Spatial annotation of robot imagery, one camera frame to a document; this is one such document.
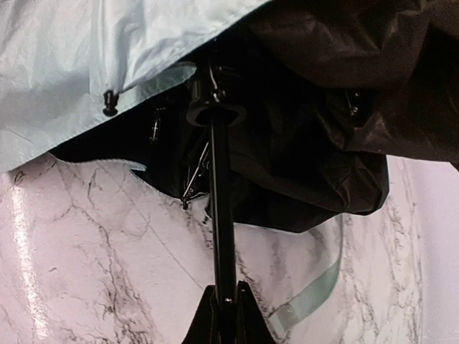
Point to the mint green folding umbrella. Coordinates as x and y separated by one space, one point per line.
281 113

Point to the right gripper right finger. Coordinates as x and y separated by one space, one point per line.
251 327

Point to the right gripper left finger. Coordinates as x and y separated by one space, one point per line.
204 328

